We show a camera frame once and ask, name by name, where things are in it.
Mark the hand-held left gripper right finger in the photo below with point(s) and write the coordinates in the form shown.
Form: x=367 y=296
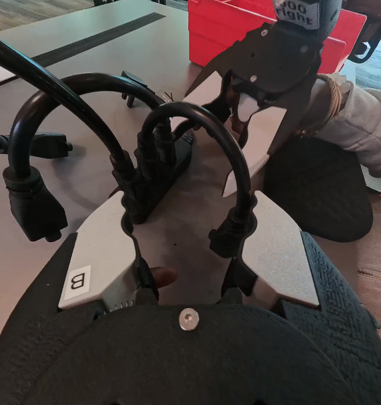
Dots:
x=279 y=253

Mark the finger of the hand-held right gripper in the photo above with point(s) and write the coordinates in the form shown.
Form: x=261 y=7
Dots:
x=206 y=90
x=263 y=133

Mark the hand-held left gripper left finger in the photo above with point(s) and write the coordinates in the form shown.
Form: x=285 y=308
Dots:
x=98 y=246

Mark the black power strip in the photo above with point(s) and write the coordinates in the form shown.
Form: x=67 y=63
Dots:
x=173 y=172

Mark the person's right forearm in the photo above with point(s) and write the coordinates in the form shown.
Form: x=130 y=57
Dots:
x=367 y=126

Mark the person's left hand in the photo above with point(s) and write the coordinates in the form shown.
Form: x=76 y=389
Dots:
x=165 y=277

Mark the red plastic bin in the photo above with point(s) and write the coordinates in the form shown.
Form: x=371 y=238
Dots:
x=215 y=38

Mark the dark brown object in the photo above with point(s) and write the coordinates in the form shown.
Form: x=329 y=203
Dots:
x=371 y=19

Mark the grey mesh object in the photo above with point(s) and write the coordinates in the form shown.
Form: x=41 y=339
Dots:
x=372 y=180

